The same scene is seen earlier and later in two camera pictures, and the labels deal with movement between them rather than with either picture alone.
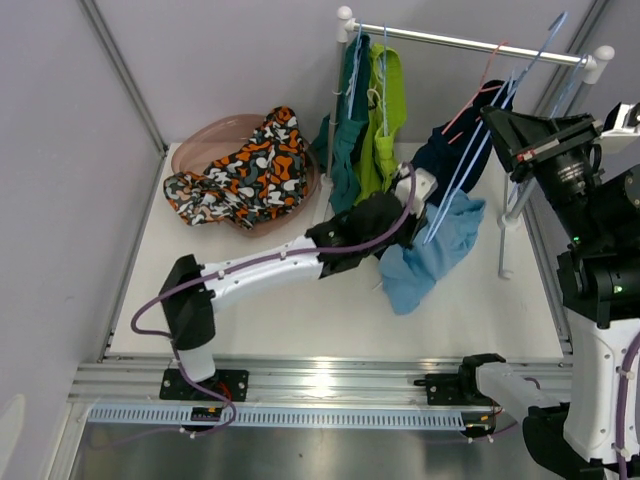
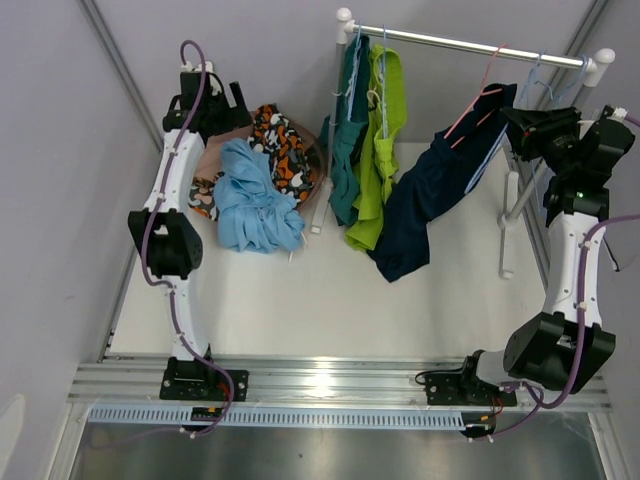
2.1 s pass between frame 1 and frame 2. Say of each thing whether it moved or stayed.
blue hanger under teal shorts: stayed
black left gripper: moved
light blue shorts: moved
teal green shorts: stayed
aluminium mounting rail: stayed
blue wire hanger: moved
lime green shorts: stayed
